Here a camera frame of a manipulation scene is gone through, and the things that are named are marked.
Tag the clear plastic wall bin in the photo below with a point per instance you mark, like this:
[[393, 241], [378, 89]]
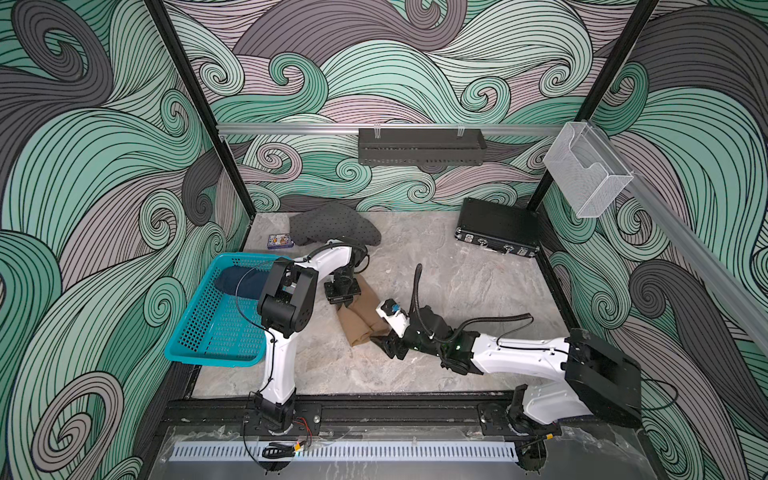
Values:
[[588, 170]]

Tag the grey dotted skirt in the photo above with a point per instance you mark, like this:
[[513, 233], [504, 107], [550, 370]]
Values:
[[333, 221]]

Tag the black hard case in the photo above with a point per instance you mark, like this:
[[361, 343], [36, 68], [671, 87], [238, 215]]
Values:
[[497, 227]]

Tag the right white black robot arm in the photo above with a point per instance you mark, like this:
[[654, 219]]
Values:
[[584, 376]]

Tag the black corner post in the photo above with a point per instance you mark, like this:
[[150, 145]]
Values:
[[621, 86], [174, 47]]

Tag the black perforated wall shelf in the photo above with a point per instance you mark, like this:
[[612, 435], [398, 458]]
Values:
[[431, 149]]

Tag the black right corner post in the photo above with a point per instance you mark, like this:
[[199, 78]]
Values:
[[621, 86]]

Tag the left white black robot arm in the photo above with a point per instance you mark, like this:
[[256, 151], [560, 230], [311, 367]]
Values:
[[285, 306]]

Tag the teal plastic basket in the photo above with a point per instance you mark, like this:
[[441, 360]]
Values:
[[217, 329]]

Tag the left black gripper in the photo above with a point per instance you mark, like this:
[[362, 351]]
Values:
[[334, 299]]

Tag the aluminium rail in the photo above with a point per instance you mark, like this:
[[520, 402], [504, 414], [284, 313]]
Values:
[[716, 219], [304, 128]]

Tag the blue denim skirt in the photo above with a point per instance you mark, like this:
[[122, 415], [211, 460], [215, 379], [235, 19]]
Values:
[[242, 282]]

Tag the small playing card box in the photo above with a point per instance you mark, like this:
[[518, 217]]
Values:
[[279, 241]]

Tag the aluminium back rail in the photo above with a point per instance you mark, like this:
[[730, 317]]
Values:
[[304, 128]]

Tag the black left corner post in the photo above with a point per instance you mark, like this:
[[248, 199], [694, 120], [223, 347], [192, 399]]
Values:
[[174, 47]]

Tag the tan brown skirt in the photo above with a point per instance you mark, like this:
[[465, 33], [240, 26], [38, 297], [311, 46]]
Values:
[[360, 321]]

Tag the aluminium right rail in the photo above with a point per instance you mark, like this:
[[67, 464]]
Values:
[[716, 219]]

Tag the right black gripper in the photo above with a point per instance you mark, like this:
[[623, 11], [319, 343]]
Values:
[[391, 344]]

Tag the white slotted cable duct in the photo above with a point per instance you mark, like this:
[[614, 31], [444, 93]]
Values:
[[355, 450]]

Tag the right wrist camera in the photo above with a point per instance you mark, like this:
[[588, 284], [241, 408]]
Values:
[[424, 324]]

